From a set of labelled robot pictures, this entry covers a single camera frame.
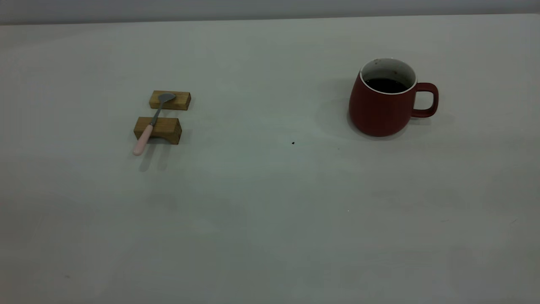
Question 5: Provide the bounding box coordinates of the arched wooden block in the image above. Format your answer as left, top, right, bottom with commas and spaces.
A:
134, 117, 182, 145

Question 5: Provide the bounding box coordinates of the red ceramic cup with handle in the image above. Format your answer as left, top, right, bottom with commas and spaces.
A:
348, 58, 439, 137

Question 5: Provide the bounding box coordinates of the flat rectangular wooden block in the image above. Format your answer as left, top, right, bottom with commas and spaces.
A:
149, 90, 192, 111

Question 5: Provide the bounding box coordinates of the dark coffee liquid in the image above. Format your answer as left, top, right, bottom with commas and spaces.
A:
365, 78, 409, 94

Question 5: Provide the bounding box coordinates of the metal spoon with pink handle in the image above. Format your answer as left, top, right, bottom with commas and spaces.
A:
132, 92, 176, 157

